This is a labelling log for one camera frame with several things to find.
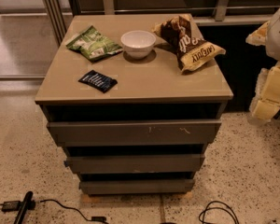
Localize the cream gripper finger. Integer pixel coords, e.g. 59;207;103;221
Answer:
245;21;270;46
249;62;280;121

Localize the grey drawer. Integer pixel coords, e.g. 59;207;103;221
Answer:
48;119;221;147
79;179;194;195
66;154;205;174

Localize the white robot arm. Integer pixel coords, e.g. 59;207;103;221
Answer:
245;8;280;123

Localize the grey top drawer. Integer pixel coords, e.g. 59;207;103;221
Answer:
48;119;221;147

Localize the grey bottom drawer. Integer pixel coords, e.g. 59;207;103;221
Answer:
79;179;194;195

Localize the grey drawer cabinet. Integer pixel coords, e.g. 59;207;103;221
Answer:
35;13;234;196

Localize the metal railing shelf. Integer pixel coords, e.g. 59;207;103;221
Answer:
43;0;280;42

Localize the brown yellow chip bag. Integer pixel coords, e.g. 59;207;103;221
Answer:
153;15;226;73

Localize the white bowl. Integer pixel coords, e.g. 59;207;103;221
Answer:
120;30;156;59

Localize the green chip bag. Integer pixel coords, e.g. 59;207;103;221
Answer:
65;25;123;63

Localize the black snack packet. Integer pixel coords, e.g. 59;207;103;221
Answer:
78;70;118;93

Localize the black stick device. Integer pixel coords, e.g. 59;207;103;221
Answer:
13;191;35;224

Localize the black power adapter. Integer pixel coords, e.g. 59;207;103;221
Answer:
1;201;21;212

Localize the black looped cable right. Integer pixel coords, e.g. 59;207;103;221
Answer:
198;200;241;224

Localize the black floor cable left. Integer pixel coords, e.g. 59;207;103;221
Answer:
35;198;110;224

